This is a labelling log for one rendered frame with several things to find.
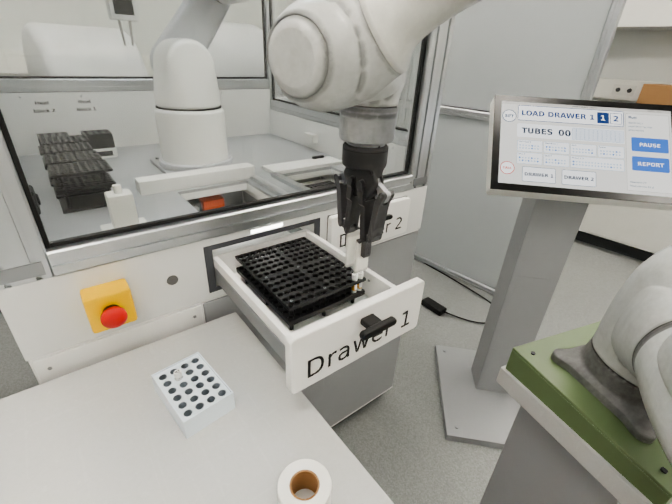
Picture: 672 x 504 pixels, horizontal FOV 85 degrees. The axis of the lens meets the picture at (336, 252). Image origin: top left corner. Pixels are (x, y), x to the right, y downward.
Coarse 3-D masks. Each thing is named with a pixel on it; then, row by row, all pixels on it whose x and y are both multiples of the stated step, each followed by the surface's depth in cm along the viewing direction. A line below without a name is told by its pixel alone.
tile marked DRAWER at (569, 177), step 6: (564, 174) 106; (570, 174) 106; (576, 174) 106; (582, 174) 106; (588, 174) 106; (594, 174) 106; (564, 180) 106; (570, 180) 106; (576, 180) 106; (582, 180) 106; (588, 180) 105; (594, 180) 105; (588, 186) 105; (594, 186) 105
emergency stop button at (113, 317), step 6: (114, 306) 62; (108, 312) 61; (114, 312) 62; (120, 312) 62; (126, 312) 64; (102, 318) 61; (108, 318) 61; (114, 318) 62; (120, 318) 63; (126, 318) 64; (102, 324) 62; (108, 324) 62; (114, 324) 62; (120, 324) 63
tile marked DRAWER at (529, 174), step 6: (522, 168) 108; (528, 168) 108; (534, 168) 107; (540, 168) 107; (546, 168) 107; (552, 168) 107; (522, 174) 107; (528, 174) 107; (534, 174) 107; (540, 174) 107; (546, 174) 107; (552, 174) 107; (522, 180) 107; (528, 180) 107; (534, 180) 107; (540, 180) 107; (546, 180) 106; (552, 180) 106
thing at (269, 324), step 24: (264, 240) 87; (288, 240) 90; (312, 240) 91; (216, 264) 77; (240, 264) 84; (240, 288) 69; (384, 288) 73; (264, 312) 63; (336, 312) 73; (264, 336) 65
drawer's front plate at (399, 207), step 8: (392, 200) 104; (400, 200) 105; (408, 200) 107; (392, 208) 104; (400, 208) 106; (408, 208) 108; (336, 216) 92; (400, 216) 108; (328, 224) 93; (336, 224) 93; (392, 224) 107; (400, 224) 109; (328, 232) 94; (336, 232) 94; (344, 232) 96; (384, 232) 106; (392, 232) 108; (400, 232) 111; (328, 240) 95; (336, 240) 95; (344, 240) 97; (344, 248) 98
